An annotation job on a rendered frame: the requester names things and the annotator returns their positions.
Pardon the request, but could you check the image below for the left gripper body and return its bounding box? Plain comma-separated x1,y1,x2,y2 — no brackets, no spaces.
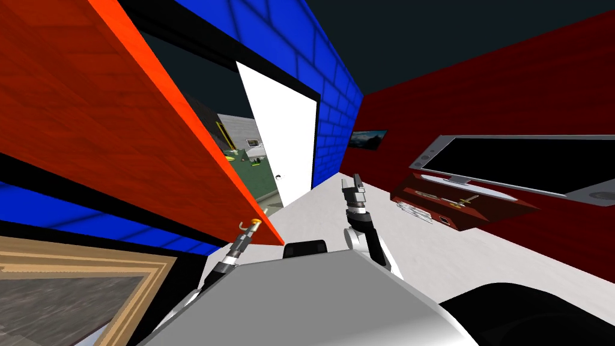
225,230,253,264

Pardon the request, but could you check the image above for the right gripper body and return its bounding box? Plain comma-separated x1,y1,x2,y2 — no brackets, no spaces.
343,187,368,211

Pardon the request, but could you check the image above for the white door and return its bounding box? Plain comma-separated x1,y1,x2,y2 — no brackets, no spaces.
235,61,321,208

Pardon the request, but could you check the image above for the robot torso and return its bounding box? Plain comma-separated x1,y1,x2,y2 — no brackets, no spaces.
136,239,482,346

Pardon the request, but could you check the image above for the red television cabinet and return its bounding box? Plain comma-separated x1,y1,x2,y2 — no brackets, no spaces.
389,172,540,232

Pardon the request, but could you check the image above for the grey flat screen television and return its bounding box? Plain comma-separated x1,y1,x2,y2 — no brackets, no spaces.
408,135,615,208

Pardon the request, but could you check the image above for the wooden framed picture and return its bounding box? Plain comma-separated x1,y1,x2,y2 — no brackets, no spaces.
0,235,179,346

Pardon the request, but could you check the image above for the red wooden door leaf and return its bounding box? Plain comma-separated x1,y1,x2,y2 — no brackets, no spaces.
0,0,285,247

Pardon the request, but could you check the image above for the small dark wall picture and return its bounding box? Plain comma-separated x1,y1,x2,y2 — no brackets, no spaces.
348,129,388,151

